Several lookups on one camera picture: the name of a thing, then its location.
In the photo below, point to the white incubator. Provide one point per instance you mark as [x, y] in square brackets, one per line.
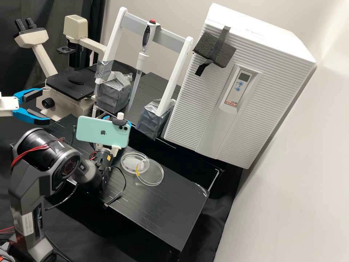
[261, 24]

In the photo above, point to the white pipette stand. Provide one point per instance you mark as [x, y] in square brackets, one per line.
[174, 82]

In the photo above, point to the pipette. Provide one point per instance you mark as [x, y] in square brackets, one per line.
[145, 38]

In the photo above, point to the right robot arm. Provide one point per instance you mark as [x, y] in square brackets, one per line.
[32, 174]

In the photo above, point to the petri dish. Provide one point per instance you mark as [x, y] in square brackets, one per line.
[131, 161]

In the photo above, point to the incubator door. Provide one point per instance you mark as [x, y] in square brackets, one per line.
[207, 109]

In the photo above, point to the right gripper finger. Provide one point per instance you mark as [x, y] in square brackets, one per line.
[106, 117]

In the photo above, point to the right wrist camera phone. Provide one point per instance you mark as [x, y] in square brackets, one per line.
[101, 133]

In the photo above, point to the cream microscope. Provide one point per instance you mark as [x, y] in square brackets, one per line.
[65, 90]

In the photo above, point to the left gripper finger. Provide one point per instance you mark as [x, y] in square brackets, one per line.
[30, 116]
[28, 92]

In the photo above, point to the grey taped block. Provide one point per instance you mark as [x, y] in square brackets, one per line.
[111, 91]
[151, 117]

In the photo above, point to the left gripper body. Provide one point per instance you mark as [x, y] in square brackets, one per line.
[8, 105]

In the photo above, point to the petri dish lid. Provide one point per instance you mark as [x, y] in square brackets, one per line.
[154, 174]

